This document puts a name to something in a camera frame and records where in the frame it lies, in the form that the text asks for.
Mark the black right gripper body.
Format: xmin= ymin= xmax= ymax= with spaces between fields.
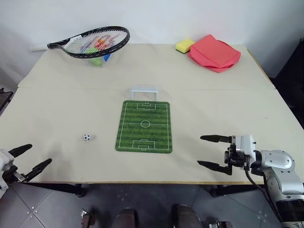
xmin=224 ymin=142 xmax=251 ymax=176

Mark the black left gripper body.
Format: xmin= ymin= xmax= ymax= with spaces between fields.
xmin=4 ymin=165 xmax=28 ymax=183

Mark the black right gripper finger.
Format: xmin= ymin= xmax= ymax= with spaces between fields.
xmin=199 ymin=134 xmax=233 ymax=144
xmin=197 ymin=160 xmax=232 ymax=176

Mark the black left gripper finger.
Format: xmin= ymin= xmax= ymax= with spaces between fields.
xmin=8 ymin=143 xmax=33 ymax=158
xmin=24 ymin=158 xmax=53 ymax=182

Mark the green soccer field mat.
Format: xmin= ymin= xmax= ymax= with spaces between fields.
xmin=114 ymin=100 xmax=173 ymax=154

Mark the dark crate beside table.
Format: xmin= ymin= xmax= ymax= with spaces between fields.
xmin=0 ymin=87 xmax=13 ymax=115

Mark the dark rounded shape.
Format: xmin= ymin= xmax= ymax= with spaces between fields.
xmin=171 ymin=204 xmax=203 ymax=228
xmin=115 ymin=207 xmax=139 ymax=228

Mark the red folded cloth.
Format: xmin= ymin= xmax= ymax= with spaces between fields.
xmin=188 ymin=34 xmax=242 ymax=74

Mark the white miniature goal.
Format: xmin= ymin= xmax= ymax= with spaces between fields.
xmin=129 ymin=86 xmax=159 ymax=99

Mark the black equipment beside table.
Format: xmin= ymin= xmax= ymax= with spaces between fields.
xmin=272 ymin=37 xmax=304 ymax=132

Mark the yellow sponge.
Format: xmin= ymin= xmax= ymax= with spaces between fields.
xmin=175 ymin=39 xmax=196 ymax=54

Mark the black tennis racket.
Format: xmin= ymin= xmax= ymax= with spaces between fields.
xmin=30 ymin=26 xmax=131 ymax=59

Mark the green ball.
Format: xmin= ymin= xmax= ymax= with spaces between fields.
xmin=87 ymin=47 xmax=103 ymax=67

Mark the clear plastic container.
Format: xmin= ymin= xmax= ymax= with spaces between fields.
xmin=86 ymin=46 xmax=113 ymax=68

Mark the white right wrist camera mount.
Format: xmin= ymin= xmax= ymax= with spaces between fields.
xmin=231 ymin=134 xmax=257 ymax=162

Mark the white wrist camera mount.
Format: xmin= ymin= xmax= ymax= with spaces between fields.
xmin=0 ymin=148 xmax=14 ymax=191
xmin=231 ymin=134 xmax=257 ymax=162

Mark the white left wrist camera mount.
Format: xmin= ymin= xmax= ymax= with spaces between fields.
xmin=0 ymin=148 xmax=14 ymax=191

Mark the black table leg frame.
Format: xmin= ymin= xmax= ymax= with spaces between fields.
xmin=30 ymin=182 xmax=86 ymax=199
xmin=210 ymin=183 xmax=265 ymax=199

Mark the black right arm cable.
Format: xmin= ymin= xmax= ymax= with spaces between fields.
xmin=244 ymin=166 xmax=283 ymax=216

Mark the brown metal bracket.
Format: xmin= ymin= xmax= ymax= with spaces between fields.
xmin=80 ymin=208 xmax=96 ymax=227
xmin=208 ymin=220 xmax=235 ymax=228

